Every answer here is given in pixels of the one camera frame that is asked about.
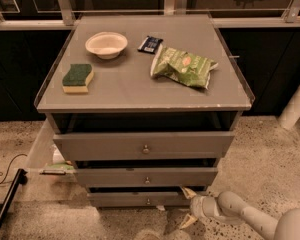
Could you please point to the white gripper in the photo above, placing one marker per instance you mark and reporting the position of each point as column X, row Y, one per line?
column 200, row 207

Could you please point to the grey drawer cabinet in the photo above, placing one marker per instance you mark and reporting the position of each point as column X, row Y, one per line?
column 123, row 98

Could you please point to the white pole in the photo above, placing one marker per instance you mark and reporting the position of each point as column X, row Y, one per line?
column 291, row 113

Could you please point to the metal railing post left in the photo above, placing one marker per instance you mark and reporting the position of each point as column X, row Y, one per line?
column 66, row 12

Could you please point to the grey top drawer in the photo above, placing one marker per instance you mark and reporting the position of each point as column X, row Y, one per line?
column 143, row 146

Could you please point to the white paper bowl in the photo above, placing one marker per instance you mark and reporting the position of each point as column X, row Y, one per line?
column 106, row 45

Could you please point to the grey bottom drawer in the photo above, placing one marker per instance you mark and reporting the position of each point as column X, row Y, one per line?
column 138, row 199

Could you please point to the dark blue snack packet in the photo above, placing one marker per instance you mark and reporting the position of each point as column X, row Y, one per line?
column 150, row 45

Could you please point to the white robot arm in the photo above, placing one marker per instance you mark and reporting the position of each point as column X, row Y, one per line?
column 229, row 208

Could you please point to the black metal bar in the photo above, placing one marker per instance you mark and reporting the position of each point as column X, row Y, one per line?
column 19, row 179

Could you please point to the metal railing post right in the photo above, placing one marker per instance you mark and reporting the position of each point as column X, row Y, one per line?
column 291, row 12

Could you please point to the grey drawer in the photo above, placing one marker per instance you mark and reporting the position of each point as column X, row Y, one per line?
column 146, row 177
column 143, row 146
column 138, row 199

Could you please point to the green chip bag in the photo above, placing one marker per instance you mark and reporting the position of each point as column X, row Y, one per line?
column 183, row 67

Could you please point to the grey middle drawer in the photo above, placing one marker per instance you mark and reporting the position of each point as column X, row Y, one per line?
column 146, row 177

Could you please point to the white bottle in bin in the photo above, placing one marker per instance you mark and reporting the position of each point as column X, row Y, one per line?
column 57, row 157

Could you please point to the green yellow sponge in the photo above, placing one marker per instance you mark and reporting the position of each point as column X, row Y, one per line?
column 78, row 78

